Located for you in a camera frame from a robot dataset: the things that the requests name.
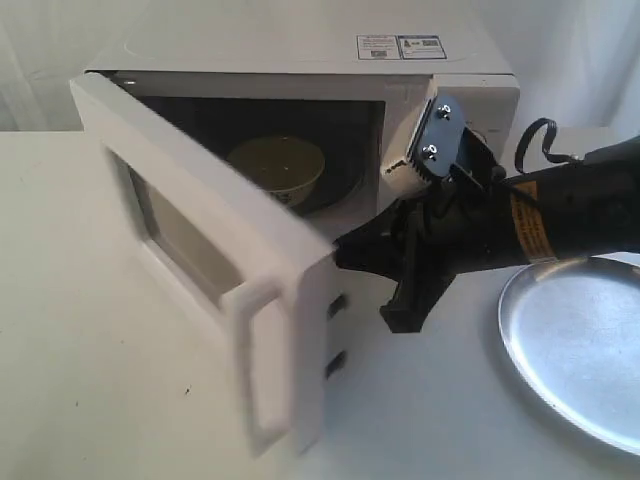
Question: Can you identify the yellow ceramic bowl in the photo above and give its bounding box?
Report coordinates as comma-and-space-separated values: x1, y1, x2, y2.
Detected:
226, 135, 326, 207

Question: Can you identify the white microwave oven body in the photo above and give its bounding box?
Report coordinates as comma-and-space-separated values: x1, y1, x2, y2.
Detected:
90, 31, 520, 216

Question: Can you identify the black camera cable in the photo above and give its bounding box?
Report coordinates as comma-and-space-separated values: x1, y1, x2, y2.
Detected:
514, 117, 584, 177

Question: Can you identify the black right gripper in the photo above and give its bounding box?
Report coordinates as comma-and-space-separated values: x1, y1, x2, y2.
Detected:
334, 179, 520, 334

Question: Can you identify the white blue warning label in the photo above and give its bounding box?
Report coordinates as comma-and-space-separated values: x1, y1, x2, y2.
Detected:
356, 35, 447, 61

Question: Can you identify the round silver metal plate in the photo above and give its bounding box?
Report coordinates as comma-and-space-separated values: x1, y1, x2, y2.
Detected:
497, 257, 639, 455

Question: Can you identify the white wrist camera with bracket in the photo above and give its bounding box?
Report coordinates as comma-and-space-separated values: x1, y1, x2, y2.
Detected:
380, 93, 495, 197

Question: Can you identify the white microwave door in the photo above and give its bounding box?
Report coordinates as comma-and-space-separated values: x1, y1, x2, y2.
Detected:
70, 73, 335, 422

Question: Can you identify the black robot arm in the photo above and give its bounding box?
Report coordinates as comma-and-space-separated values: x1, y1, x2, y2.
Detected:
335, 135, 639, 333

